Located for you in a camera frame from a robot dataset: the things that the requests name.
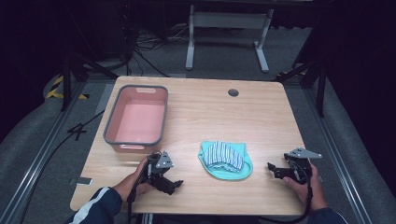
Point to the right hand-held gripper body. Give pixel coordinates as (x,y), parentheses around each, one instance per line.
(302,165)

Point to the person's left hand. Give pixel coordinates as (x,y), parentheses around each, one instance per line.
(137,183)

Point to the teal and striped cloth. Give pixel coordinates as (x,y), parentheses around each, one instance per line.
(229,172)

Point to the person's right hand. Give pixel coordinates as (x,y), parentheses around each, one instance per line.
(306,191)

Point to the white metal desk frame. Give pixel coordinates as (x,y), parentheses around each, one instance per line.
(229,20)

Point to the pink basin with grey rim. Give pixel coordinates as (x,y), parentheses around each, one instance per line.
(140,123)

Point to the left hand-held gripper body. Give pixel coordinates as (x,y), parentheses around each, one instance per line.
(163,161)

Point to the black metal stand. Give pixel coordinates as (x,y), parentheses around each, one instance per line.
(66,84)
(320,90)

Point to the aluminium floor rail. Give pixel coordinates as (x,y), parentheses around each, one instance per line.
(337,155)
(37,161)

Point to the grey tape patch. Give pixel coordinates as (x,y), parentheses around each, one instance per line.
(81,181)

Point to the yellow and black floor tape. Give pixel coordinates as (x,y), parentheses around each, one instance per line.
(54,92)

